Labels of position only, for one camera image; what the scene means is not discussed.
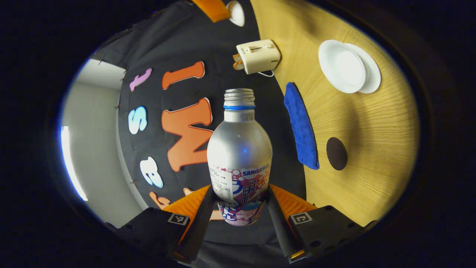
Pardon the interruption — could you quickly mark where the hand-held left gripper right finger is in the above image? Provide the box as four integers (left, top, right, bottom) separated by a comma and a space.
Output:
266, 184, 378, 264

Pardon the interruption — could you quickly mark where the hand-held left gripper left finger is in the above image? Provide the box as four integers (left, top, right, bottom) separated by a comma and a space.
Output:
106, 185, 216, 263

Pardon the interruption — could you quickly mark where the silver water bottle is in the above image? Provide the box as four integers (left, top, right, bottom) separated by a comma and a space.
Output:
207, 88, 273, 226

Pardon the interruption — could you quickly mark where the dark round coaster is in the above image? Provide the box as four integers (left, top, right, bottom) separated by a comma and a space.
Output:
326, 137, 348, 171

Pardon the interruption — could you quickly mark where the white teacup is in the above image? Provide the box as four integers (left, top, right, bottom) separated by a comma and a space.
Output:
318, 39, 366, 94

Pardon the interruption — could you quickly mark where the white toaster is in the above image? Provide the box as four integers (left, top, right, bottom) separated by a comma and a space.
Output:
236, 39, 282, 75

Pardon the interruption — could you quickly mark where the blue towel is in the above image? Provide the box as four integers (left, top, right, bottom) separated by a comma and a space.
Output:
284, 82, 320, 170

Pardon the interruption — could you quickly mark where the white saucer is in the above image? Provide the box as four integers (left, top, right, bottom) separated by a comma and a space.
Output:
344, 43, 382, 94

